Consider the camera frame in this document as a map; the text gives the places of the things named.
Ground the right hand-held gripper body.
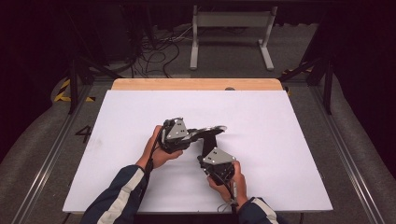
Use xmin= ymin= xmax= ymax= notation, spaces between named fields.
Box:
xmin=200 ymin=147 xmax=236 ymax=187

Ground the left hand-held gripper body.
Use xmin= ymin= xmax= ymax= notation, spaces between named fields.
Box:
xmin=159 ymin=117 xmax=191 ymax=154

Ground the black cloth object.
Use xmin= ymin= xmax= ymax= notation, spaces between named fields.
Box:
xmin=186 ymin=125 xmax=228 ymax=159

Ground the person's left hand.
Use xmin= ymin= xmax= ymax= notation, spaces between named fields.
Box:
xmin=136 ymin=125 xmax=184 ymax=171

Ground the person's right hand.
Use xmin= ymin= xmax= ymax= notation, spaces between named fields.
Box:
xmin=206 ymin=161 xmax=248 ymax=204

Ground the white board sheet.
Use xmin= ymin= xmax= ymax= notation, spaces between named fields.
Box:
xmin=62 ymin=90 xmax=334 ymax=215

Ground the yellow black floor tape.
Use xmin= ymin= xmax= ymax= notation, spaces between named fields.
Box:
xmin=281 ymin=62 xmax=314 ymax=97
xmin=53 ymin=77 xmax=96 ymax=104

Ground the black metal stand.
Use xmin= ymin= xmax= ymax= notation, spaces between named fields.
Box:
xmin=278 ymin=31 xmax=335 ymax=116
xmin=66 ymin=8 xmax=122 ymax=115

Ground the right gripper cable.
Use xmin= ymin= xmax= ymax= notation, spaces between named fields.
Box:
xmin=216 ymin=172 xmax=240 ymax=216

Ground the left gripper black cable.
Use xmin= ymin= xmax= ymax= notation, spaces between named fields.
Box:
xmin=144 ymin=125 xmax=166 ymax=188

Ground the tangle of black floor cables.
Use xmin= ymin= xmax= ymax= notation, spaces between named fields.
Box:
xmin=130 ymin=26 xmax=188 ymax=78

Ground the white metal stand frame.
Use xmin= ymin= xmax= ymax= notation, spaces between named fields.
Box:
xmin=190 ymin=4 xmax=278 ymax=72

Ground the aluminium floor rail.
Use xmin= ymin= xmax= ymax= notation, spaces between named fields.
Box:
xmin=12 ymin=83 xmax=94 ymax=224
xmin=309 ymin=83 xmax=387 ymax=224

